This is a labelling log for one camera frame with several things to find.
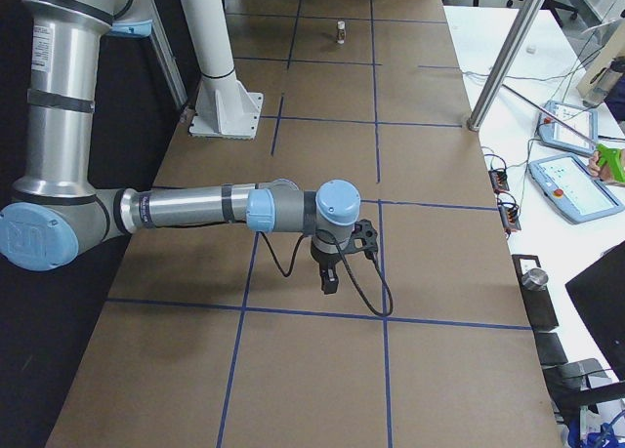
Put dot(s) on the orange black connector box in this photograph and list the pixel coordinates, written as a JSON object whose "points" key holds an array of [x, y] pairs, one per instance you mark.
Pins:
{"points": [[499, 180], [509, 215]]}

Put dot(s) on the black monitor corner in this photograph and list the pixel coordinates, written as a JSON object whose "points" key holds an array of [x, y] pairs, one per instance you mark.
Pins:
{"points": [[597, 294]]}

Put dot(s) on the aluminium frame post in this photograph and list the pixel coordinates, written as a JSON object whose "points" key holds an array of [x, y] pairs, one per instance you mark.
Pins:
{"points": [[510, 48]]}

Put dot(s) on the near teach pendant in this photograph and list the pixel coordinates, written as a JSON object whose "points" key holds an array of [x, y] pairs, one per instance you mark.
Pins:
{"points": [[566, 182]]}

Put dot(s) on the far orange black connector box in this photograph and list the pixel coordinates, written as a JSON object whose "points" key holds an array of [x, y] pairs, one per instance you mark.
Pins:
{"points": [[499, 180]]}

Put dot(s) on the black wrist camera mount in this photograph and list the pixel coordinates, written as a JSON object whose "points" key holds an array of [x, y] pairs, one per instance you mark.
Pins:
{"points": [[364, 239]]}

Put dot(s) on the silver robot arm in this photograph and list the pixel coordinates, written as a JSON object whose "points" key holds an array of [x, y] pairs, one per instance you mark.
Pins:
{"points": [[56, 214]]}

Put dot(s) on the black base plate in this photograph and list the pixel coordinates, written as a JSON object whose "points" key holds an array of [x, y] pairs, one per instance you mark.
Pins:
{"points": [[538, 305]]}

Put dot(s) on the white pedestal column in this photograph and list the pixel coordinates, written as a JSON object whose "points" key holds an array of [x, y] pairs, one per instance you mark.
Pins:
{"points": [[223, 108]]}

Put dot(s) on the teach pendant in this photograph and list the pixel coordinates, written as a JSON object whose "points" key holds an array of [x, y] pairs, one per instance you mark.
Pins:
{"points": [[566, 182], [568, 127]]}

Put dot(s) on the silver cylinder weight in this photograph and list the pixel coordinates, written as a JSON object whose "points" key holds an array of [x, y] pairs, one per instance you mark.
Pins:
{"points": [[534, 279]]}

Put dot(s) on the white brass PPR valve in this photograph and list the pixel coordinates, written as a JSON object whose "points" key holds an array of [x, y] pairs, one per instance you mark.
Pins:
{"points": [[340, 32]]}

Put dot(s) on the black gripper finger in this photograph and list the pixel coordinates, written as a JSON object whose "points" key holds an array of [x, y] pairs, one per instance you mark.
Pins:
{"points": [[329, 280]]}

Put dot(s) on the green handheld tool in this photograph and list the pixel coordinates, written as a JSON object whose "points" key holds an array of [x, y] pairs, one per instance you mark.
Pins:
{"points": [[614, 157]]}

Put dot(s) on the far teach pendant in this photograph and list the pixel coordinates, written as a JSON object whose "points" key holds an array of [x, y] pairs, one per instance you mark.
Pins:
{"points": [[568, 127]]}

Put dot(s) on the near orange black connector box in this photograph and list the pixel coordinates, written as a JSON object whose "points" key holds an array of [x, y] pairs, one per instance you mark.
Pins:
{"points": [[509, 215]]}

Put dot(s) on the person hand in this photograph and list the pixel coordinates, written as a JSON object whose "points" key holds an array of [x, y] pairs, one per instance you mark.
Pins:
{"points": [[601, 172]]}

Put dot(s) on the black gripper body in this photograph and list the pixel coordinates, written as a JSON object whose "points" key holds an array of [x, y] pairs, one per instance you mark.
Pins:
{"points": [[324, 261]]}

